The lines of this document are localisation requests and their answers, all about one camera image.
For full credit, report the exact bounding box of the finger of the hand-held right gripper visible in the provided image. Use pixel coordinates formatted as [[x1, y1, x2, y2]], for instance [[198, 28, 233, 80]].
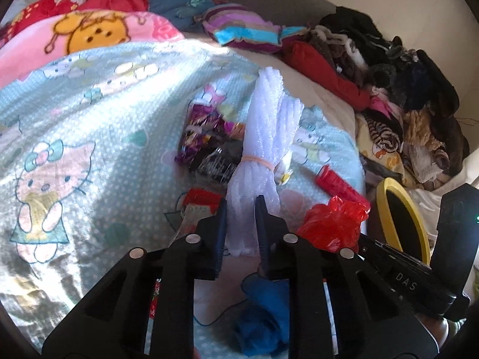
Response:
[[355, 232, 459, 318]]

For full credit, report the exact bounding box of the tan fuzzy cloth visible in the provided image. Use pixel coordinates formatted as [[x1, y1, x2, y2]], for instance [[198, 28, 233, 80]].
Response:
[[402, 108, 443, 151]]

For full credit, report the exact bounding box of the yellow round bin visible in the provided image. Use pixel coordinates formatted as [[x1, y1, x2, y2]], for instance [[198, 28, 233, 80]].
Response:
[[375, 177, 432, 267]]

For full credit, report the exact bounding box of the white foam net bundle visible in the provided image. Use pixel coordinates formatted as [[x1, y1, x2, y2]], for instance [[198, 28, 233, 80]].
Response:
[[225, 66, 304, 258]]

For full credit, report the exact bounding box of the peach rubber band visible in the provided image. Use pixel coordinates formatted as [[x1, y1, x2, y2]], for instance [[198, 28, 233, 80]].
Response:
[[240, 156, 276, 171]]

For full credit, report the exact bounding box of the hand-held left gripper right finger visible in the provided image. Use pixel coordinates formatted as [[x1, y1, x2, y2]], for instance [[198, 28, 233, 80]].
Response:
[[255, 195, 438, 359]]

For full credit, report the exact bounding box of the black garment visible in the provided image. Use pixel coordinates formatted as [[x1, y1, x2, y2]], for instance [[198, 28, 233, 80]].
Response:
[[320, 7, 393, 66]]

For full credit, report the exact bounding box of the red garment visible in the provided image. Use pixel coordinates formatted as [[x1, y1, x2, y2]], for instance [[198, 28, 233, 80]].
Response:
[[281, 40, 371, 111]]

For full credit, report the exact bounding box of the purple snack wrapper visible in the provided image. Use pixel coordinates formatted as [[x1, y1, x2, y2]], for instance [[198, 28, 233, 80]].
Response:
[[175, 102, 245, 164]]

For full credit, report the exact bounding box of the tiger striped cloth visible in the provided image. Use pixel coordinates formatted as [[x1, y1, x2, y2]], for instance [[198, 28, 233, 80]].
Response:
[[365, 116, 405, 155]]

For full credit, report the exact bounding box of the pink bear print blanket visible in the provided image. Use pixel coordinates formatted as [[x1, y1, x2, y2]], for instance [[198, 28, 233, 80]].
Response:
[[0, 10, 186, 90]]

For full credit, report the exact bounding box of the blue thread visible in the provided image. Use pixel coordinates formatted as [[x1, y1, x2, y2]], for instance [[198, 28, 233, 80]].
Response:
[[194, 298, 248, 327]]

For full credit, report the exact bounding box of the yellow white wrapper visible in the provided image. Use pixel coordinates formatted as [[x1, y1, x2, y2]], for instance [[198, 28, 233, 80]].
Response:
[[275, 155, 295, 185]]

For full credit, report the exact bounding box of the light blue cat print blanket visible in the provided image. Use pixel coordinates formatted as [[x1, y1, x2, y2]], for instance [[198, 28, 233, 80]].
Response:
[[0, 39, 365, 359]]

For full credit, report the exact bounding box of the yellow cartoon print cloth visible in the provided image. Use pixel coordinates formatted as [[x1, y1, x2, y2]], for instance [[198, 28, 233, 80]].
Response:
[[355, 114, 417, 188]]

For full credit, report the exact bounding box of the pink cloth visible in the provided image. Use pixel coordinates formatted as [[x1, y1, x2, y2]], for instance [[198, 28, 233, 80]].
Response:
[[369, 86, 404, 119]]

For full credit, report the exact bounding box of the purple striped cloth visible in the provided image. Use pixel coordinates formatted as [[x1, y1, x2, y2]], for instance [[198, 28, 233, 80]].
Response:
[[195, 3, 307, 54]]

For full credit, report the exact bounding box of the blue floral cloth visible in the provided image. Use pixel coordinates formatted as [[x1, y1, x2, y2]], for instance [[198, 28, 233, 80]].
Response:
[[148, 0, 221, 32]]

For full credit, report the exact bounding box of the person's right hand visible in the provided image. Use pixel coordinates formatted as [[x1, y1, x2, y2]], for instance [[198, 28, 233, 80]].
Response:
[[415, 312, 450, 349]]

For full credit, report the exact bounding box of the red floral blanket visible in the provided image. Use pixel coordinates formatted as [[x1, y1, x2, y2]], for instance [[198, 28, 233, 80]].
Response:
[[0, 0, 150, 45]]

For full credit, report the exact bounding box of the black foil wrapper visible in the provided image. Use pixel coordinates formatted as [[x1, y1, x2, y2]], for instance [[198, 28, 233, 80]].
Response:
[[195, 145, 240, 186]]

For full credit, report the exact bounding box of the red plastic bag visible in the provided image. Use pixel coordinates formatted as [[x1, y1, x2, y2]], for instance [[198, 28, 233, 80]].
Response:
[[297, 195, 372, 254]]

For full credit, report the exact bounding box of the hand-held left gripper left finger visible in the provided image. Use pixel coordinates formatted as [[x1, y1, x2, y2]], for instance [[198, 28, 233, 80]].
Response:
[[42, 196, 229, 359]]

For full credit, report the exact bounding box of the red ribbed plastic roller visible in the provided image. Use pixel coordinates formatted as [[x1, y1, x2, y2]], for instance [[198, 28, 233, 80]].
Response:
[[315, 165, 366, 203]]

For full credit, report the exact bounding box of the red snack packet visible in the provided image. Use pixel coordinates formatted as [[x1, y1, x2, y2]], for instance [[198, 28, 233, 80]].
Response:
[[183, 188, 222, 218]]

